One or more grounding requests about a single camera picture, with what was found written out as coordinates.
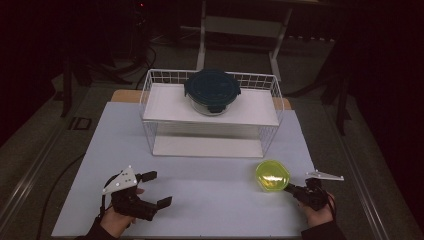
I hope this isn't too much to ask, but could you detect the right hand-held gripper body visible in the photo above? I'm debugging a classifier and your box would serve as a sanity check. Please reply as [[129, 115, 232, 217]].
[[295, 170, 345, 212]]

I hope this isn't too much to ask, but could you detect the white metal stand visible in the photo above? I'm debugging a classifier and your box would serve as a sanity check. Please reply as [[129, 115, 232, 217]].
[[195, 0, 294, 82]]

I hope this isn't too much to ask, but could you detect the dark teal round lidded container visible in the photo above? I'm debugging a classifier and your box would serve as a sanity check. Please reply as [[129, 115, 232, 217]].
[[183, 68, 242, 117]]

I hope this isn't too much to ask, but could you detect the black looped cable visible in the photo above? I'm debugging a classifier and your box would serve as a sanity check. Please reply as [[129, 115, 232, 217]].
[[135, 46, 158, 90]]

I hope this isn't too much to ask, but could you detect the pale grey table mat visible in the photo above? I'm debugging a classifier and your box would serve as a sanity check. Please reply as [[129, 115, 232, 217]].
[[51, 101, 338, 238]]

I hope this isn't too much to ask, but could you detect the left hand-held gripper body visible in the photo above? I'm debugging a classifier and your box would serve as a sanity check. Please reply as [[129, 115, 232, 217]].
[[101, 164, 159, 222]]

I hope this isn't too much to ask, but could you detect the person's left hand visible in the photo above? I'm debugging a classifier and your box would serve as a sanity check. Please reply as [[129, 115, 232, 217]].
[[99, 188, 146, 239]]

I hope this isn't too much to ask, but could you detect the black floor cable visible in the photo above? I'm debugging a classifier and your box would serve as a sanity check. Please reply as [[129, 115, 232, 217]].
[[34, 152, 87, 240]]

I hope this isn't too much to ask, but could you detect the yellow-green small container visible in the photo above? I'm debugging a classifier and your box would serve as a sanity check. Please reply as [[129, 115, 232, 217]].
[[255, 159, 291, 193]]

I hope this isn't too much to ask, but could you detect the black floor socket box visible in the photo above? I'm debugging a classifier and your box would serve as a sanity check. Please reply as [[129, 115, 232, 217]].
[[68, 116, 93, 132]]

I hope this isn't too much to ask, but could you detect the white wire shelf rack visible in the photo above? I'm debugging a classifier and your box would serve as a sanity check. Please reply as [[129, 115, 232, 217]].
[[139, 68, 285, 159]]

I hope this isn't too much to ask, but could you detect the person's right hand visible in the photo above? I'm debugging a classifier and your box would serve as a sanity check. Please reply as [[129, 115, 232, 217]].
[[298, 192, 336, 229]]

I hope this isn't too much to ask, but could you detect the dark stand leg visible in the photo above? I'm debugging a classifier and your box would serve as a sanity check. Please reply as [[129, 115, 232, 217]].
[[60, 54, 91, 118], [321, 66, 353, 137]]

